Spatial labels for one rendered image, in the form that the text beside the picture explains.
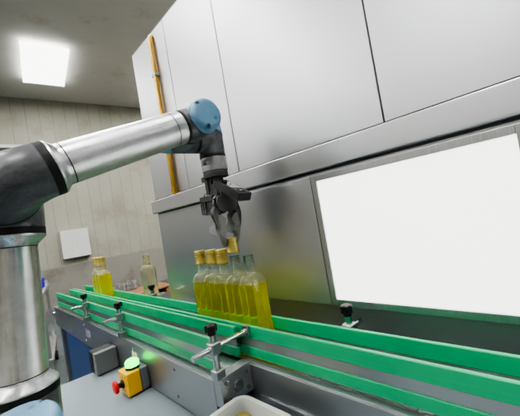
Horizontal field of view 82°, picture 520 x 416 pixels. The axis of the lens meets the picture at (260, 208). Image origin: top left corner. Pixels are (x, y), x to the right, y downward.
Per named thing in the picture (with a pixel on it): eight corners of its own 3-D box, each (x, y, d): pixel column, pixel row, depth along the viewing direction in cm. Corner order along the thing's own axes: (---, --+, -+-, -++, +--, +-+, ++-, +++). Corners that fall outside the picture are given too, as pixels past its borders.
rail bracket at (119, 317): (129, 337, 111) (123, 301, 111) (107, 345, 106) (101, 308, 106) (125, 335, 114) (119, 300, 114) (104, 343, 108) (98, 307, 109)
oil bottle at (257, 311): (278, 348, 80) (265, 270, 80) (264, 358, 76) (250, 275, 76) (263, 345, 84) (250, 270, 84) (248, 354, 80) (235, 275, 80)
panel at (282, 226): (567, 323, 49) (527, 122, 50) (568, 330, 47) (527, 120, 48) (228, 290, 113) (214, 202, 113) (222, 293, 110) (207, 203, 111)
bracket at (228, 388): (256, 389, 74) (251, 361, 74) (226, 411, 68) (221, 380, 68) (246, 385, 77) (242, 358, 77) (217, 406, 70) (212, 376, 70)
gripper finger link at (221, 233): (215, 248, 87) (214, 216, 88) (228, 246, 83) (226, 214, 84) (206, 248, 85) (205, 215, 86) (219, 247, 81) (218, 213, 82)
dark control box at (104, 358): (120, 367, 116) (116, 345, 116) (97, 377, 110) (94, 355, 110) (112, 362, 121) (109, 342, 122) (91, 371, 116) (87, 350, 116)
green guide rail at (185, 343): (219, 370, 73) (213, 337, 73) (215, 371, 72) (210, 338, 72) (59, 304, 196) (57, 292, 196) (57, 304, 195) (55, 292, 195)
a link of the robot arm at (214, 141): (186, 125, 87) (212, 126, 93) (192, 162, 87) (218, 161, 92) (198, 115, 81) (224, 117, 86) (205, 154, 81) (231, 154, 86)
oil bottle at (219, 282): (249, 341, 88) (237, 269, 88) (234, 349, 84) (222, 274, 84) (237, 338, 92) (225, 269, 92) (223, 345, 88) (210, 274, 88)
